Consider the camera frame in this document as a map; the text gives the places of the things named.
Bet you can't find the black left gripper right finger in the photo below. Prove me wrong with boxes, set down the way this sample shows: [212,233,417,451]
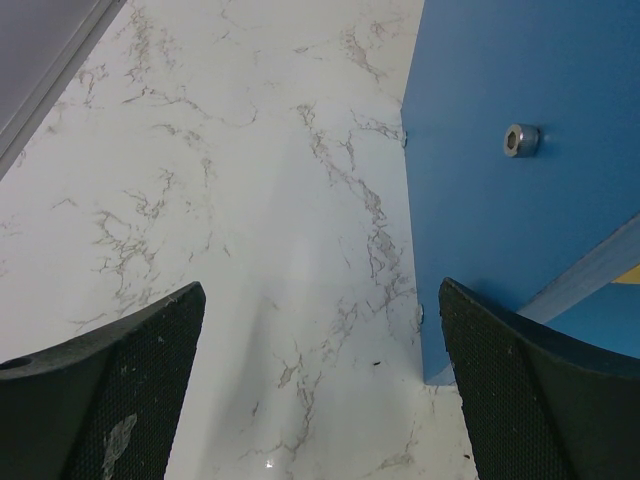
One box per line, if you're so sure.
[439,278,639,479]

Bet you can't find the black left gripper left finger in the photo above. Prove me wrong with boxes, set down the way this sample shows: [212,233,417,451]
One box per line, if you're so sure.
[1,282,206,479]

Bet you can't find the silver hex bolt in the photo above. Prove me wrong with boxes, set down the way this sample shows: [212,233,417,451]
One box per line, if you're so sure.
[503,123,541,158]

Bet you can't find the blue pink yellow bookshelf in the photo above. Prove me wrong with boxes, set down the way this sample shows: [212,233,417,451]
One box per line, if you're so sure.
[401,1,639,385]

